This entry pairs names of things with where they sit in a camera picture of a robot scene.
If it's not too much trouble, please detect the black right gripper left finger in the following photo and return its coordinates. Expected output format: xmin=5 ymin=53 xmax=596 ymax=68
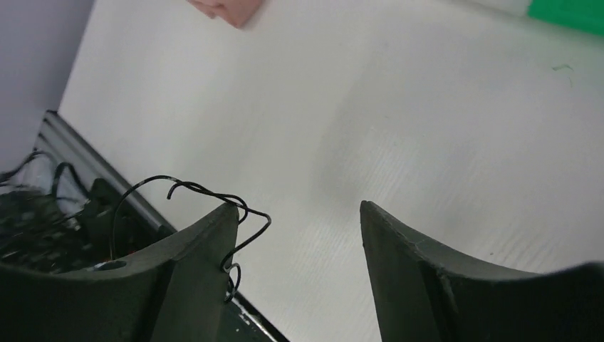
xmin=1 ymin=203 xmax=239 ymax=341

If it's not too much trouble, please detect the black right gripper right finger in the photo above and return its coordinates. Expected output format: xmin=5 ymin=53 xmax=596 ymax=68
xmin=360 ymin=201 xmax=603 ymax=341

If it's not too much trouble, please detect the long black cable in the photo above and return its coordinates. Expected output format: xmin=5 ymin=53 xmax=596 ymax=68
xmin=110 ymin=175 xmax=274 ymax=304

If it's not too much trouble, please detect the pink cloth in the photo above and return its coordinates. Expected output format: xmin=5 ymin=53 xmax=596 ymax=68
xmin=187 ymin=0 xmax=264 ymax=29

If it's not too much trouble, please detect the green plastic bin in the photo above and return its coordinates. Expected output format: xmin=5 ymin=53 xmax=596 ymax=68
xmin=527 ymin=0 xmax=603 ymax=36

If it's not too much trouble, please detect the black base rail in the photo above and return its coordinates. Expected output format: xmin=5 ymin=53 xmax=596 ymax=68
xmin=1 ymin=179 xmax=283 ymax=341

